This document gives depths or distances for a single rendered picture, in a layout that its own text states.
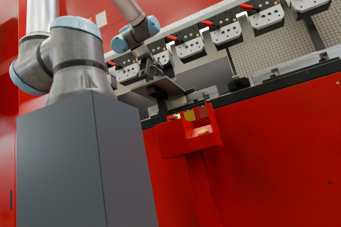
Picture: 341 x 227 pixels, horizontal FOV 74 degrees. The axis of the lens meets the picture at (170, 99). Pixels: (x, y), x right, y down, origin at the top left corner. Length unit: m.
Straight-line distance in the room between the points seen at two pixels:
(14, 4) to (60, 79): 1.53
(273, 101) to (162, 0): 0.88
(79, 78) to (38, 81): 0.18
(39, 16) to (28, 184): 0.45
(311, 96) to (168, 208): 0.73
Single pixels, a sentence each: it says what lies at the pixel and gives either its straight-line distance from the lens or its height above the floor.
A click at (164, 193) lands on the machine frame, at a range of 1.07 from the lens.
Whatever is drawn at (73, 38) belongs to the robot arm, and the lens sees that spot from 0.56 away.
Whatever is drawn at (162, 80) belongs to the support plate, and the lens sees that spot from 0.99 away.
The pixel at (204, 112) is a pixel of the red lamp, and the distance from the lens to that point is 0.93.
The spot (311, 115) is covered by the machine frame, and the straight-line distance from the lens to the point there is 0.99.
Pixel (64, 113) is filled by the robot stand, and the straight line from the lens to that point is 0.45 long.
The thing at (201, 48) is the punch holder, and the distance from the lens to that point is 1.23.
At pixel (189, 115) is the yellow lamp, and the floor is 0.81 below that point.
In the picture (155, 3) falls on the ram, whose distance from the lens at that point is 1.49.
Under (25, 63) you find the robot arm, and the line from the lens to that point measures 0.66.
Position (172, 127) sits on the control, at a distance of 0.80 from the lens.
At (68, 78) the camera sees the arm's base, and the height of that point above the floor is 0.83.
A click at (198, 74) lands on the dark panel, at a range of 1.78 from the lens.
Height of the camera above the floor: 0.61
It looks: 18 degrees up
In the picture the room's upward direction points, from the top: 13 degrees counter-clockwise
